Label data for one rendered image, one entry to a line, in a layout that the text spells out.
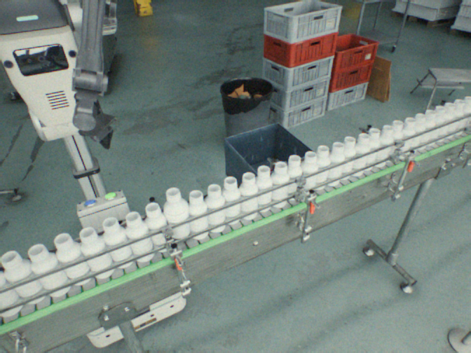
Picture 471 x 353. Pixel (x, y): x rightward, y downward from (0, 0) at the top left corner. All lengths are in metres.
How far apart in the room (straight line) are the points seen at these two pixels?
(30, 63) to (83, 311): 0.79
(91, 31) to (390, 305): 2.00
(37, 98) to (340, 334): 1.80
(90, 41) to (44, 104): 0.47
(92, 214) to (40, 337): 0.35
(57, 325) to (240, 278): 1.29
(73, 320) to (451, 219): 2.53
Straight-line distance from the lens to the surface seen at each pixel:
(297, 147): 1.60
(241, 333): 1.98
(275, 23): 3.23
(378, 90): 4.33
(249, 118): 2.75
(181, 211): 0.92
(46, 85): 1.31
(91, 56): 0.94
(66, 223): 2.77
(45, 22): 1.34
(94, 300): 1.04
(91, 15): 0.91
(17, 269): 0.96
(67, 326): 1.11
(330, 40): 3.49
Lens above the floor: 1.79
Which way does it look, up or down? 39 degrees down
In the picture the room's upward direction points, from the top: 1 degrees counter-clockwise
